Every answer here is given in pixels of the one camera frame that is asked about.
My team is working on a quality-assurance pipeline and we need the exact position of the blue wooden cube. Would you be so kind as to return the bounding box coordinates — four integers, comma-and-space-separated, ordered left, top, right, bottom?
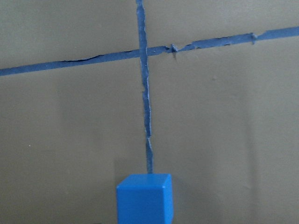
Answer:
116, 174, 174, 224

